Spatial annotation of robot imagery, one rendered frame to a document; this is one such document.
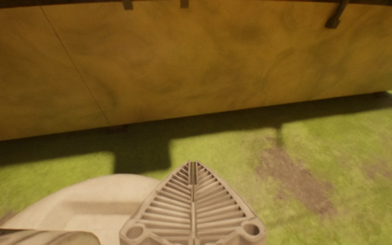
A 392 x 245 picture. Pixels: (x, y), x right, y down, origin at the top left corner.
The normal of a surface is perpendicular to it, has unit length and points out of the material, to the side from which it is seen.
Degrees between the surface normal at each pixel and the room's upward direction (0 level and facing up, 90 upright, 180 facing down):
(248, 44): 90
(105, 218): 0
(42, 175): 0
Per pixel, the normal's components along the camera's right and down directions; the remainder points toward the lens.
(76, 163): 0.01, -0.69
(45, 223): 0.95, -0.11
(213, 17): 0.20, 0.71
